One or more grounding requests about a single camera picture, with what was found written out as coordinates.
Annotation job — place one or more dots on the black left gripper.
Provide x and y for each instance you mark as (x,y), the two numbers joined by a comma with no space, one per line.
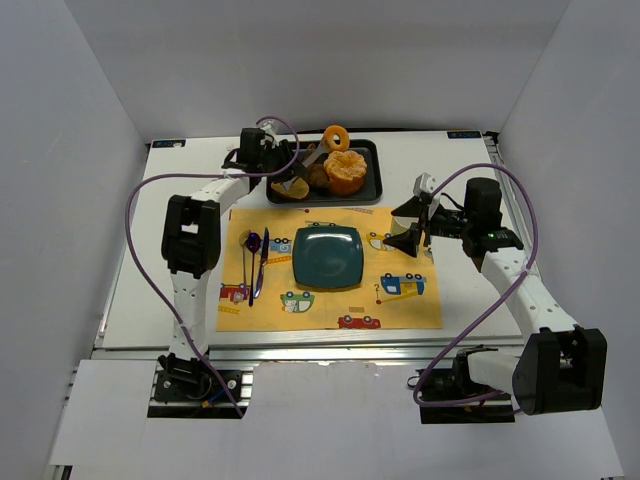
(285,157)

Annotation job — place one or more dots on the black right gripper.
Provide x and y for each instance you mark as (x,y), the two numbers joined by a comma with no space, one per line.
(424,226)

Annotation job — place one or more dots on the silver metal tongs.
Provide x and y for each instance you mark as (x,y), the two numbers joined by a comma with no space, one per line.
(320,150)

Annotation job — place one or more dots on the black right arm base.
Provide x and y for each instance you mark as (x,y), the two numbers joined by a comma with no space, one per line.
(451,383)

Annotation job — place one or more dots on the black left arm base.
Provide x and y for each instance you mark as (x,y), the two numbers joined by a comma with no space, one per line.
(187,389)

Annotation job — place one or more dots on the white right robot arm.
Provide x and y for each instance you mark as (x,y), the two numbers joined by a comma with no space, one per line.
(562,365)

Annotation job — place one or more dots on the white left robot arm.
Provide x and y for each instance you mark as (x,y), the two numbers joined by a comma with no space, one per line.
(191,243)

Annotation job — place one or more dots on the pale yellow cup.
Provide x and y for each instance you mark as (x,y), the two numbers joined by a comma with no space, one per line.
(400,225)

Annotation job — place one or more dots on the brown chocolate croissant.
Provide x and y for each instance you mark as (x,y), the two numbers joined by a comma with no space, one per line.
(318,180)

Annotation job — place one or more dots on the black baking tray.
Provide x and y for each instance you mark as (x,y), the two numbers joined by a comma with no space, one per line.
(369,194)

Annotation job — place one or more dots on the sugared orange brioche bun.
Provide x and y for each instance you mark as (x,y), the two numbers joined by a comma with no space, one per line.
(346,172)

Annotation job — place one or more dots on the purple iridescent knife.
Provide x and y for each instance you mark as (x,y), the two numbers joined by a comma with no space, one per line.
(263,261)

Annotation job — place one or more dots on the purple iridescent spoon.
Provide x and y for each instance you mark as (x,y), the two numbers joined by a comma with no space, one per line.
(253,244)

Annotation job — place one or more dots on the dark teal square plate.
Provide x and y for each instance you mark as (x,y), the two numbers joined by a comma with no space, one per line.
(328,257)

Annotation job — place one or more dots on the yellow vehicle print placemat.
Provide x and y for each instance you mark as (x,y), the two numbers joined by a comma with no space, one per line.
(396,292)

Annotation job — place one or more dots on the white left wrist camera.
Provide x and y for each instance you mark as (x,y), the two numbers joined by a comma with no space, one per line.
(270,131)

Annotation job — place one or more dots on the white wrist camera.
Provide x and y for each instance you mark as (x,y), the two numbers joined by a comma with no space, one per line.
(425,184)
(270,131)

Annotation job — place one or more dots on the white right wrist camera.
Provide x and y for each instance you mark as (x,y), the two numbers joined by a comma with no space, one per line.
(425,184)

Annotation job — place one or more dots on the glazed ring donut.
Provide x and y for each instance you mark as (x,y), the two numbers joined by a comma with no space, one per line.
(336,138)

